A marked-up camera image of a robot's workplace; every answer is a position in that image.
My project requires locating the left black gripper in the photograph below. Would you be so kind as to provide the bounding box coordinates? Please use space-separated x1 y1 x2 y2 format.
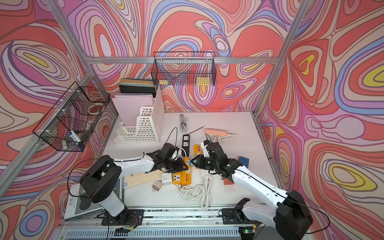
163 157 189 174

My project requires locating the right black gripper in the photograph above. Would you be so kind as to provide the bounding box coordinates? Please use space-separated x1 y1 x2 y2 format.
191 154 219 170

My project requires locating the white cube socket adapter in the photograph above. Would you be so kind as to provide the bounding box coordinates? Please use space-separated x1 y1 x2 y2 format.
161 173 173 186

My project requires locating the teal plug adapter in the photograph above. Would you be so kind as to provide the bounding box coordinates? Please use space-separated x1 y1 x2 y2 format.
188 160 195 168

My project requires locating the orange power strip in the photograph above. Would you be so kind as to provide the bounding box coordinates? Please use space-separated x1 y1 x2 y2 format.
193 145 202 157

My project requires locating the orange cube socket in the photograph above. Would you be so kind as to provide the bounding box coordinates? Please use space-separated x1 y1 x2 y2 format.
223 179 235 186

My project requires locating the black power strip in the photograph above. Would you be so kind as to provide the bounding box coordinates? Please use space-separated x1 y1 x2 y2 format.
182 135 190 157

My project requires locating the pink small plug adapter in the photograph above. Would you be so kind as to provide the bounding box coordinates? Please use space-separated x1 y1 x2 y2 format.
152 180 163 192

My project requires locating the blue cube socket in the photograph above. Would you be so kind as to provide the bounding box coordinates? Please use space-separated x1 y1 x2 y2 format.
238 157 250 168

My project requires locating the pink power strip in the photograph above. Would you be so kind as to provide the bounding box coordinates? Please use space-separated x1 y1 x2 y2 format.
205 128 228 137

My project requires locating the yellow power strip with adapters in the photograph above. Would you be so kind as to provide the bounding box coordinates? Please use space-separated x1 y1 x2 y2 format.
181 157 192 186

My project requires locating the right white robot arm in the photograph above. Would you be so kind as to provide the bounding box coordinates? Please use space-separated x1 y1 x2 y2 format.
191 140 314 240

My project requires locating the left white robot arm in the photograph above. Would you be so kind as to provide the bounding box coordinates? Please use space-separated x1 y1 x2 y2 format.
80 143 188 218

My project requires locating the white plastic file organizer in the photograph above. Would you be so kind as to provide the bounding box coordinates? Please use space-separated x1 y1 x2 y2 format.
114 89 165 144

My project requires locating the pink folder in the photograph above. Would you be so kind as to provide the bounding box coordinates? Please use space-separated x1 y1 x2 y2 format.
112 94 155 127

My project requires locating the dark books stack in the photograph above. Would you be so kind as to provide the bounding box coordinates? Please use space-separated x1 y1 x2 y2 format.
119 78 158 98

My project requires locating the black white magazine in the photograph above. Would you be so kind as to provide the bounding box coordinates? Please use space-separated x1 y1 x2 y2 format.
64 184 103 222

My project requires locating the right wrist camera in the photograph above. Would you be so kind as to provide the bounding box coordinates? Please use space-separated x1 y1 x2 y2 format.
201 140 211 158

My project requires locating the white cable left strip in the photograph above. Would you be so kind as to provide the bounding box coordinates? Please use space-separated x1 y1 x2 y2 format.
209 131 236 144

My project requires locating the white coiled cable right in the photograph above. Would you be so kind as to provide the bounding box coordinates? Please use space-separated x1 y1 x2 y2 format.
176 173 214 210

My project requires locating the grey bundled cable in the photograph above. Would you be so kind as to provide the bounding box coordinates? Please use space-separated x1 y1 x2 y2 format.
179 113 188 135

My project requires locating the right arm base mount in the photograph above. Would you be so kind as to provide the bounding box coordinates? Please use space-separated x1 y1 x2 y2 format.
219 209 262 226

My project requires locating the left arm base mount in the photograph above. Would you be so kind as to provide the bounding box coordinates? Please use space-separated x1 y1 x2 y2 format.
102 209 145 227

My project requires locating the black wire basket back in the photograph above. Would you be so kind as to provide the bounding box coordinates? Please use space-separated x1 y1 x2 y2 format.
151 51 217 87

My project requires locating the black wire basket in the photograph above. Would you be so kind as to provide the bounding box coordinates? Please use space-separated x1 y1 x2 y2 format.
151 51 217 87
33 83 110 152

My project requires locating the black wire basket left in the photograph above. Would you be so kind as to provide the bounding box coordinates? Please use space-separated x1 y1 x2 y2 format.
33 83 110 152

